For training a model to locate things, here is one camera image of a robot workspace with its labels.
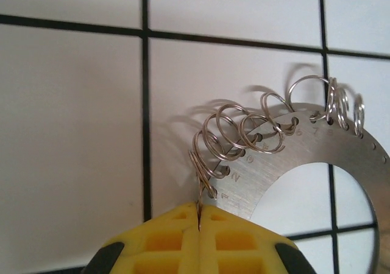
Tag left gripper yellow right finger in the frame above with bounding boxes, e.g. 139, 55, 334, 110
197, 206, 309, 274

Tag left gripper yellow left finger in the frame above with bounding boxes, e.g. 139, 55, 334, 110
88, 202, 202, 274

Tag small silver split ring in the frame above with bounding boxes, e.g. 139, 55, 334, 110
288, 74, 332, 123
202, 115, 247, 161
239, 112, 286, 155
217, 103, 263, 150
336, 88, 350, 129
260, 92, 299, 135
188, 150, 219, 231
325, 77, 338, 125
193, 129, 230, 180
353, 94, 366, 137

